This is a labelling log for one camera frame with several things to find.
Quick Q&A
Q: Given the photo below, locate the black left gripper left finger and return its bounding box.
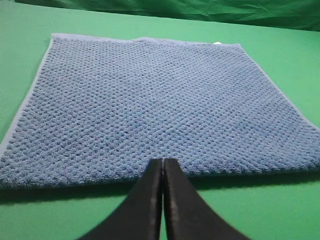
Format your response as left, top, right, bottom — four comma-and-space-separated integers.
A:
80, 159, 163, 240

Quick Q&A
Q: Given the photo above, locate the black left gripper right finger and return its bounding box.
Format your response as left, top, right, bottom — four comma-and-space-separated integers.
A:
163, 158, 249, 240

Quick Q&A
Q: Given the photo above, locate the green backdrop cloth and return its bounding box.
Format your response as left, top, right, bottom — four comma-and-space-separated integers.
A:
22, 0, 320, 32

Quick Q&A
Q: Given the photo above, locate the blue waffle towel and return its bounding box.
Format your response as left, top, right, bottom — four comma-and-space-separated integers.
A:
0, 33, 320, 189

